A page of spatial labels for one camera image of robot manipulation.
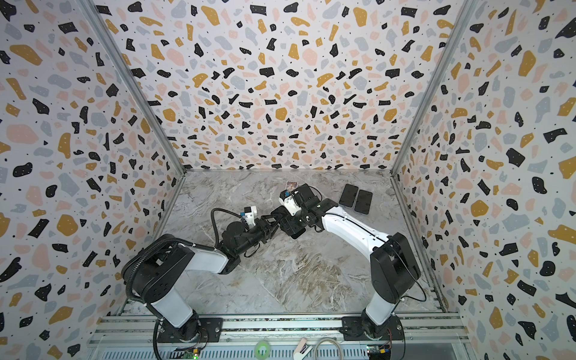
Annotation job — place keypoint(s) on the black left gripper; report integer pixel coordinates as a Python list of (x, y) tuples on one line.
[(265, 229)]

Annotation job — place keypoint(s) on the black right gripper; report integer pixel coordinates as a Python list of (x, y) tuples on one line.
[(292, 221)]

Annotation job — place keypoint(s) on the phone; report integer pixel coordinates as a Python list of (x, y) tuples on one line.
[(348, 195), (363, 202), (289, 224)]

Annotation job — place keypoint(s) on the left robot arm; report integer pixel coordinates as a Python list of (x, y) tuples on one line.
[(150, 277)]

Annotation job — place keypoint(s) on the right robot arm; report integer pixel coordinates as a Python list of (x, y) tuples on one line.
[(393, 266)]

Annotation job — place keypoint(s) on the playing card box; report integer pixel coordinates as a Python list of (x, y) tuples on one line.
[(291, 185)]

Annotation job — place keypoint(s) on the green tape roll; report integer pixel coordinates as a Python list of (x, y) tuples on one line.
[(262, 350)]

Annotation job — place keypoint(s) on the white small device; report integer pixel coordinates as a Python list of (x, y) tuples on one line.
[(302, 349)]

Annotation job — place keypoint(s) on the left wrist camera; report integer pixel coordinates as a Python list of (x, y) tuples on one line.
[(249, 216)]

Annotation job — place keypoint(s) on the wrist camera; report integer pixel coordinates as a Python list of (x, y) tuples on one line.
[(288, 201), (249, 216)]

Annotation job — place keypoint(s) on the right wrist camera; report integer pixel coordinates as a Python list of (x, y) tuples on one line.
[(288, 201)]

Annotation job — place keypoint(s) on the right corner aluminium post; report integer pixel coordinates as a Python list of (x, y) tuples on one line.
[(462, 20)]

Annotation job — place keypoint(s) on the corner aluminium post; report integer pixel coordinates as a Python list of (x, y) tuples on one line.
[(110, 22), (462, 20)]

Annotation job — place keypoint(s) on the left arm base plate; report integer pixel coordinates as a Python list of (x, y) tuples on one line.
[(194, 331)]

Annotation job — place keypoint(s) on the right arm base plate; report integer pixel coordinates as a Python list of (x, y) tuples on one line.
[(361, 328)]

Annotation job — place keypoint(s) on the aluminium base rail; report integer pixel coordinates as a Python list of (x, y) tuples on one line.
[(426, 336)]

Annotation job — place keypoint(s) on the left corner aluminium post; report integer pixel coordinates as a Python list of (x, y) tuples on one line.
[(110, 22)]

